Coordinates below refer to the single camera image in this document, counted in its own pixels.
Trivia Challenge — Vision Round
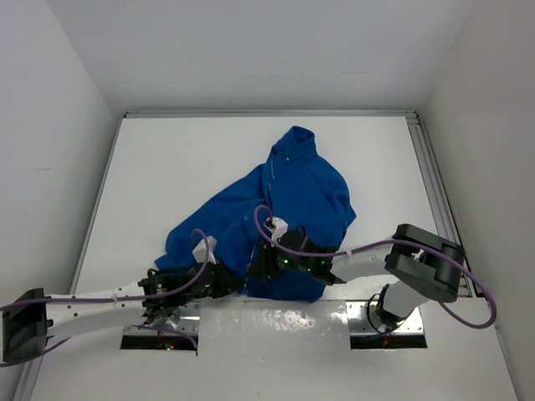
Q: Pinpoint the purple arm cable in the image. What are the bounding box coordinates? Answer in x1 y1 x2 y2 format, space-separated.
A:
0 228 214 368
253 204 498 330

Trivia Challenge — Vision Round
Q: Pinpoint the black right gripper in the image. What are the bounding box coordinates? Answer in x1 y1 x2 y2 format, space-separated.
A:
247 238 312 280

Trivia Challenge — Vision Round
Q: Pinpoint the blue zip-up jacket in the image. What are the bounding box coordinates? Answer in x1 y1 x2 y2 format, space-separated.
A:
155 126 356 278

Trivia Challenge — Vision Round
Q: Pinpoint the metal base plate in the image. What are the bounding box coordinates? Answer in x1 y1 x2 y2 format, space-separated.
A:
150 302 201 336
346 300 425 337

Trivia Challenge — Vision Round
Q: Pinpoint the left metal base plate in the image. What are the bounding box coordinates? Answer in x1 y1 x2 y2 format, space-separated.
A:
150 302 201 336

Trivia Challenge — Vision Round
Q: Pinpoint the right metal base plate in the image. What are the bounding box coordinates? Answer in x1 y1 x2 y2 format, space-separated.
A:
346 300 425 337

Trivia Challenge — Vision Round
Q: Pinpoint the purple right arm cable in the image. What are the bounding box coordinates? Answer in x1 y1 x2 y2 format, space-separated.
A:
253 204 498 330

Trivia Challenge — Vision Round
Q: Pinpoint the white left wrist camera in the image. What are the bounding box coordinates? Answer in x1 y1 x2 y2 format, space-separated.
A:
192 236 217 264

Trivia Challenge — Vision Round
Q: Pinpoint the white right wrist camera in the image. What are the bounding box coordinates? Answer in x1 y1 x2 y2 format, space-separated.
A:
264 216 288 243

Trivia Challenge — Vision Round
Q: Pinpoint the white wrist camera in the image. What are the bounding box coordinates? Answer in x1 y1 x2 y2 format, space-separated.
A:
192 236 217 264
264 216 288 243

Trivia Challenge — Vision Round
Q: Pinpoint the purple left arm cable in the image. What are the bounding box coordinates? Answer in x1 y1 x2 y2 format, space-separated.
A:
0 228 214 368

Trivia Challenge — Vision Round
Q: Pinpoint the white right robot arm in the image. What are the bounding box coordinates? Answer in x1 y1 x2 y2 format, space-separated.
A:
247 217 466 332

